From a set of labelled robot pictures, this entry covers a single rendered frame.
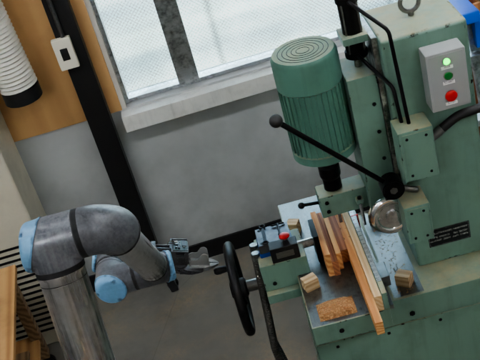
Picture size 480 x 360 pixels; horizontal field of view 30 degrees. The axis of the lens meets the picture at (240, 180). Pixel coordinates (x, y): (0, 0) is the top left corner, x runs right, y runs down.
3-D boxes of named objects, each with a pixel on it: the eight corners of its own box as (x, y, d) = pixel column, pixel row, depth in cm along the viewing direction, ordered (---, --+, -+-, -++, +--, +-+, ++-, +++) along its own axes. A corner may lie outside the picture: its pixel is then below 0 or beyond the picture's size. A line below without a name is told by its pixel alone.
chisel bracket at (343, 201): (319, 209, 261) (313, 186, 256) (366, 197, 260) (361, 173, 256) (324, 223, 254) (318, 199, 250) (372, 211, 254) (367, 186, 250)
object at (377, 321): (326, 196, 281) (323, 186, 279) (332, 194, 281) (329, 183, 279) (377, 335, 225) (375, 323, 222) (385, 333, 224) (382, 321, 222)
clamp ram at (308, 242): (293, 249, 261) (287, 225, 257) (318, 243, 261) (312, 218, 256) (298, 268, 254) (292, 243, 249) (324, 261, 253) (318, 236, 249)
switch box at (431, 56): (426, 103, 230) (417, 47, 222) (463, 93, 230) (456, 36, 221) (433, 113, 225) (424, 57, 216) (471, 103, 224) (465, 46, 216)
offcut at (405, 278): (414, 281, 253) (412, 271, 251) (410, 288, 251) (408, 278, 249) (400, 278, 256) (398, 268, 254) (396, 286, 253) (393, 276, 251)
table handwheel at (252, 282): (223, 281, 248) (248, 358, 263) (293, 263, 247) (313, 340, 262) (214, 225, 273) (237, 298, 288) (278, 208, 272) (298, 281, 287)
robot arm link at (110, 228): (122, 188, 201) (173, 248, 265) (68, 202, 201) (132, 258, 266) (133, 236, 197) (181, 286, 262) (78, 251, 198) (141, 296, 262)
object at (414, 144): (398, 168, 239) (389, 120, 231) (430, 159, 239) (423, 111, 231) (406, 184, 232) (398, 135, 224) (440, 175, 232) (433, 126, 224)
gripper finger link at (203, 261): (220, 256, 271) (190, 256, 269) (218, 272, 274) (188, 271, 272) (219, 251, 273) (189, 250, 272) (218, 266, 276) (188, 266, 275)
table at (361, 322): (252, 227, 287) (248, 212, 284) (344, 202, 286) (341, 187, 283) (281, 356, 235) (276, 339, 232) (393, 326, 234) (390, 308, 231)
